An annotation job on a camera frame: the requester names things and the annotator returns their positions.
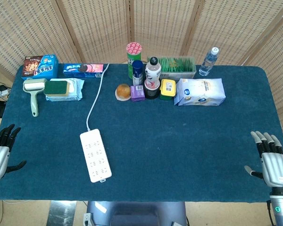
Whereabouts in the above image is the right grey-tipped robot hand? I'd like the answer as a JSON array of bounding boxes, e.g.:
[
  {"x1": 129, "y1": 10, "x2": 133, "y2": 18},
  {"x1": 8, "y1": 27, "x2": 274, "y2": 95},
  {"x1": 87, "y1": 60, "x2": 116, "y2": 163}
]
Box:
[{"x1": 244, "y1": 131, "x2": 283, "y2": 188}]

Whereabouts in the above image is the white power adapter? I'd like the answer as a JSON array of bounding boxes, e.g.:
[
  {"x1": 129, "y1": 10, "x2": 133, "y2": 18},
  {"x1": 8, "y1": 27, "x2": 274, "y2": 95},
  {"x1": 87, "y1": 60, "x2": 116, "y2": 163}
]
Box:
[{"x1": 0, "y1": 84, "x2": 10, "y2": 101}]

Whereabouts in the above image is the metal floor plate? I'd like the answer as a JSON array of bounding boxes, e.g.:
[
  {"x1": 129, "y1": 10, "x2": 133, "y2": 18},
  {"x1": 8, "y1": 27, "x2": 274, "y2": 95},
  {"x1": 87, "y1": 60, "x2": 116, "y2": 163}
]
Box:
[{"x1": 46, "y1": 200, "x2": 77, "y2": 226}]

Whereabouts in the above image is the pale green lint roller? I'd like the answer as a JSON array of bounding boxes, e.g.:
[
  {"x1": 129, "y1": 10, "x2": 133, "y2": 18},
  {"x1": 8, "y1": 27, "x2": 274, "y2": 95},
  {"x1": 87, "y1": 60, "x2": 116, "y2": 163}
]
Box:
[{"x1": 23, "y1": 78, "x2": 47, "y2": 118}]

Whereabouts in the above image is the green and yellow sponge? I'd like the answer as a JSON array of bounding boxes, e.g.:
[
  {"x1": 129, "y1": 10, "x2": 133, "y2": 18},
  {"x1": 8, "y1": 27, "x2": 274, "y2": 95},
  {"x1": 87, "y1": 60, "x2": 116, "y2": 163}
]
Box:
[{"x1": 43, "y1": 80, "x2": 71, "y2": 96}]

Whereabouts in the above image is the white power strip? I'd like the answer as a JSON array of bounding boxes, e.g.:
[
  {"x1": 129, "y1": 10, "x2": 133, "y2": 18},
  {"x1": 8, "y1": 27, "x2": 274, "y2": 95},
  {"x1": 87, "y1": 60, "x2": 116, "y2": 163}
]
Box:
[{"x1": 79, "y1": 129, "x2": 113, "y2": 184}]

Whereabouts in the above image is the brown and blue cookie box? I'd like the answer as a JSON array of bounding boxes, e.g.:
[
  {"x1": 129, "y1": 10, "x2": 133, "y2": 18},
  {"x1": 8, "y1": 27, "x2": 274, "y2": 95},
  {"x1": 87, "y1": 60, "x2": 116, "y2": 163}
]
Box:
[{"x1": 21, "y1": 55, "x2": 59, "y2": 81}]

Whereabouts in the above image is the light blue wet wipes pack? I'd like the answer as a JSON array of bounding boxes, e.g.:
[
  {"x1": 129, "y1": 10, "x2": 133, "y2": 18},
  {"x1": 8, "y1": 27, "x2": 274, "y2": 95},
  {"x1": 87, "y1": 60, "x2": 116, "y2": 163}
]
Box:
[{"x1": 45, "y1": 78, "x2": 85, "y2": 102}]

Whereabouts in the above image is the white tissue pack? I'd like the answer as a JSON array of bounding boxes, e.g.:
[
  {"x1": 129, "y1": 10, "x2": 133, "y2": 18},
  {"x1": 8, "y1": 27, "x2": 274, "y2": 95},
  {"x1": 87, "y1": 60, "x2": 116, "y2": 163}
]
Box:
[{"x1": 174, "y1": 78, "x2": 226, "y2": 106}]

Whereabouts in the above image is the blue table mat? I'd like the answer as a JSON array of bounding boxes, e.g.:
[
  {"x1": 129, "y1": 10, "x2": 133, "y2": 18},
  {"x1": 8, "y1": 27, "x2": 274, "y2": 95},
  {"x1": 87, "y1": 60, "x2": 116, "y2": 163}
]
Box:
[{"x1": 0, "y1": 63, "x2": 283, "y2": 203}]

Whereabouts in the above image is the blue and pink Oreo box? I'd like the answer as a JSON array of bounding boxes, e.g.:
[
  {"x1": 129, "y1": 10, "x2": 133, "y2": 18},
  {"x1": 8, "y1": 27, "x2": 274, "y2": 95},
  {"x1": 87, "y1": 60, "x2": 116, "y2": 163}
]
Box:
[{"x1": 62, "y1": 63, "x2": 104, "y2": 79}]

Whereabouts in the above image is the clear water bottle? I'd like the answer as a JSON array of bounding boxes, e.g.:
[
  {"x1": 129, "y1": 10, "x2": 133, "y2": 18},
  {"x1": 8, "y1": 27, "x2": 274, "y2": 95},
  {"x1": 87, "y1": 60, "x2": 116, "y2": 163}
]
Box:
[{"x1": 199, "y1": 47, "x2": 220, "y2": 77}]

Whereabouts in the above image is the green container with yellow lid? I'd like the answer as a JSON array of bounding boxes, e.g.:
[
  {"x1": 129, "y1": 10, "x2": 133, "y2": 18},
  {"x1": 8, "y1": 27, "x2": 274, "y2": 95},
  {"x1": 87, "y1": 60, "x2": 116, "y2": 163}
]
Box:
[{"x1": 159, "y1": 79, "x2": 177, "y2": 101}]

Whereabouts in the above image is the clear box of green packets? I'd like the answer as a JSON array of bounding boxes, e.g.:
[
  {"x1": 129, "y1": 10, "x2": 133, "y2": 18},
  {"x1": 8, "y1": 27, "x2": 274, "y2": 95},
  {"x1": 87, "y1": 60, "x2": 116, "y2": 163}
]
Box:
[{"x1": 147, "y1": 56, "x2": 197, "y2": 81}]

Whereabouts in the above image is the orange jelly cup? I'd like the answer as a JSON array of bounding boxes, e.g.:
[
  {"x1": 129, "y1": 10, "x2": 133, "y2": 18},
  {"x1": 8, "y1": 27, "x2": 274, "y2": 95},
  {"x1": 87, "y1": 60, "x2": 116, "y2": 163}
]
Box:
[{"x1": 115, "y1": 83, "x2": 132, "y2": 102}]

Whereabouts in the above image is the black mesh cup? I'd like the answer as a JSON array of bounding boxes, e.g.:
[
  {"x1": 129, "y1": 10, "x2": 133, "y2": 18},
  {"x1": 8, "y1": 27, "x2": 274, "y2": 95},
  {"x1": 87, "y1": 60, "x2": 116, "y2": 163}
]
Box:
[{"x1": 143, "y1": 80, "x2": 161, "y2": 100}]

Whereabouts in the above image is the small purple box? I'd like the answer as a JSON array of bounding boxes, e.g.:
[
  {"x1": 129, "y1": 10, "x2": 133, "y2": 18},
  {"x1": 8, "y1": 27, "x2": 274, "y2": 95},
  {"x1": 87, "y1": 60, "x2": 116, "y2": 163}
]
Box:
[{"x1": 130, "y1": 85, "x2": 146, "y2": 102}]

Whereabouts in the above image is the white and pink drink bottle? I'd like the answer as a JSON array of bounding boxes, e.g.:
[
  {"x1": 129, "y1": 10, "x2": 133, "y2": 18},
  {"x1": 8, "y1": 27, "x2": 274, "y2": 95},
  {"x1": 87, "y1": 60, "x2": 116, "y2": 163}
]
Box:
[{"x1": 144, "y1": 56, "x2": 162, "y2": 91}]

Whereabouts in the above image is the woven folding screen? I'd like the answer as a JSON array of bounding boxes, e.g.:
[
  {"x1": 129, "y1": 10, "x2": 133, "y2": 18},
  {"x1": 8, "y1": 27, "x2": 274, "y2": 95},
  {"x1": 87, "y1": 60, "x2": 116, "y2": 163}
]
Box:
[{"x1": 0, "y1": 0, "x2": 283, "y2": 153}]

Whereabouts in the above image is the dark blue spray can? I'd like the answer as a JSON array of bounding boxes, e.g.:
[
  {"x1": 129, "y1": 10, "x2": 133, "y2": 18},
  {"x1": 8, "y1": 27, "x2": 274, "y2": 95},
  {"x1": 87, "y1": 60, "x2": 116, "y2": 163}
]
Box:
[{"x1": 132, "y1": 60, "x2": 144, "y2": 87}]

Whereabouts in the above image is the green chips can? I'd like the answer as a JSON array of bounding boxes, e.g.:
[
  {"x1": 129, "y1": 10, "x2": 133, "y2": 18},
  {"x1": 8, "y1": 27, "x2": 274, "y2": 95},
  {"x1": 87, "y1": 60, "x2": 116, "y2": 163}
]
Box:
[{"x1": 125, "y1": 41, "x2": 142, "y2": 80}]

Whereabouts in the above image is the white power strip cable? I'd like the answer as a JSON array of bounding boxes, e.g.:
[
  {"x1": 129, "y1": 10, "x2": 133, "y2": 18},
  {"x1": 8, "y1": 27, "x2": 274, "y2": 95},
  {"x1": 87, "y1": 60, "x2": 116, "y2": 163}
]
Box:
[{"x1": 86, "y1": 63, "x2": 110, "y2": 131}]

